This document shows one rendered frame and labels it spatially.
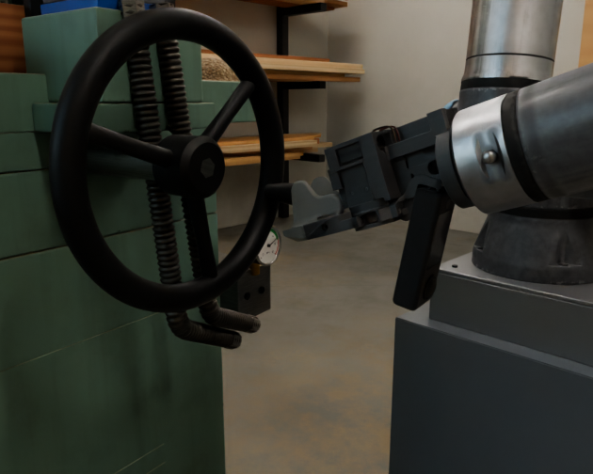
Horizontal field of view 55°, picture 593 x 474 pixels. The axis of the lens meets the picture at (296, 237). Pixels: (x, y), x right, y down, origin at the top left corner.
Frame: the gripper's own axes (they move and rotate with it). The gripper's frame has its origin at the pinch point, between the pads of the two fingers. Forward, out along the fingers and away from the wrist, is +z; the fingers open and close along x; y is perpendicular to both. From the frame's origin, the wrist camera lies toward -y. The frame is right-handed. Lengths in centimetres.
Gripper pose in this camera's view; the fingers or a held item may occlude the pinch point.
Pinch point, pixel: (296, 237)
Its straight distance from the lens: 61.0
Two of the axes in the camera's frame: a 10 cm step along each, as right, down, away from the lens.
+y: -2.8, -9.6, -0.2
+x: -5.9, 1.9, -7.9
